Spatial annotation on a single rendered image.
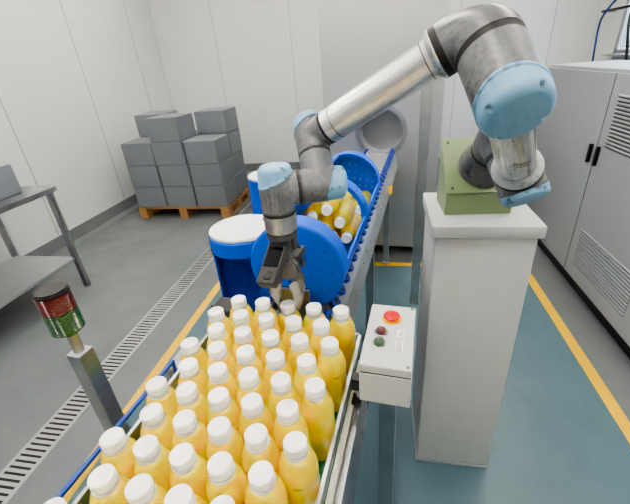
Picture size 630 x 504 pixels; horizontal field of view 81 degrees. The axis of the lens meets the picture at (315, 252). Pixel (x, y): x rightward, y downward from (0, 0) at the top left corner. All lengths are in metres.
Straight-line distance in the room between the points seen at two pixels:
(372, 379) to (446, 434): 1.07
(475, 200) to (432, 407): 0.85
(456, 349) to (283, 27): 5.37
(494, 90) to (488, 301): 0.83
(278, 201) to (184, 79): 6.00
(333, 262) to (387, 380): 0.39
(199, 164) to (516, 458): 3.94
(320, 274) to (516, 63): 0.67
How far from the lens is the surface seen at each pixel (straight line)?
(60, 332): 0.91
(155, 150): 4.78
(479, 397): 1.65
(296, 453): 0.66
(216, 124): 4.80
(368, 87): 0.82
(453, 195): 1.25
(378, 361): 0.75
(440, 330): 1.40
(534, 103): 0.70
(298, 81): 6.12
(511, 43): 0.71
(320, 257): 1.02
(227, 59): 6.42
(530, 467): 2.06
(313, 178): 0.80
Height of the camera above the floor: 1.62
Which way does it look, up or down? 27 degrees down
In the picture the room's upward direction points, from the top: 5 degrees counter-clockwise
